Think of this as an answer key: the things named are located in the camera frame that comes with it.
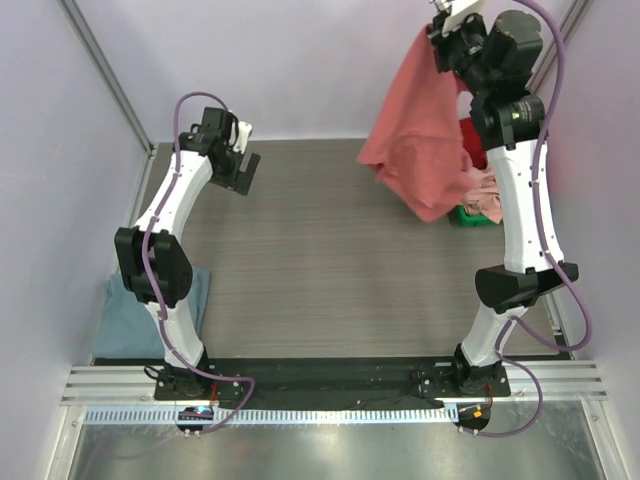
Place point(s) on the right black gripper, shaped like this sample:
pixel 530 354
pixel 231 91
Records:
pixel 445 38

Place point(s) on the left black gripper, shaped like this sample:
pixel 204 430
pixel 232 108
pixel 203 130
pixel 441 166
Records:
pixel 241 183

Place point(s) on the salmon pink t-shirt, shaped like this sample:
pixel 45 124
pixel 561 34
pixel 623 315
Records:
pixel 416 146

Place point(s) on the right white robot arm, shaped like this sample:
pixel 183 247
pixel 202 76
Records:
pixel 495 64

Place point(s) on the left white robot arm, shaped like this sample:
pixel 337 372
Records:
pixel 153 264

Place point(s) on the red t-shirt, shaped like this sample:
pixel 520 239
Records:
pixel 472 144

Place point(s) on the light pink printed t-shirt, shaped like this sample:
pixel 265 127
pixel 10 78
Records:
pixel 483 198

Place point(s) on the green plastic bin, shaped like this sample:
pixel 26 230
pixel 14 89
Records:
pixel 459 216

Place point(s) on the folded blue t-shirt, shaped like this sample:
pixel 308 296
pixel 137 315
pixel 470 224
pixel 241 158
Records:
pixel 126 329

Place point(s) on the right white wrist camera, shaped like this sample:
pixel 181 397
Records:
pixel 451 14

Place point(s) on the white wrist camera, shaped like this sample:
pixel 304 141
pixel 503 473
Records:
pixel 451 14
pixel 241 134

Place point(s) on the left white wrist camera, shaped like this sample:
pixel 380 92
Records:
pixel 241 134

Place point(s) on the right aluminium corner post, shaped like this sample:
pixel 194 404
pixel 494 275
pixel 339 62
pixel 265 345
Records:
pixel 568 17

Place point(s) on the aluminium corner post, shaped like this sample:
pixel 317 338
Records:
pixel 97 56
pixel 568 17

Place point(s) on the left aluminium corner post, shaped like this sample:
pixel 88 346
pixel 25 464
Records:
pixel 97 56

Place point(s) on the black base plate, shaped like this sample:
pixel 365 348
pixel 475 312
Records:
pixel 332 383

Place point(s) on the slotted cable duct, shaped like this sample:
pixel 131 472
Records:
pixel 199 416

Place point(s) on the aluminium front rail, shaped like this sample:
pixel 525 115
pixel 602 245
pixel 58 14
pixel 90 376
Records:
pixel 560 380

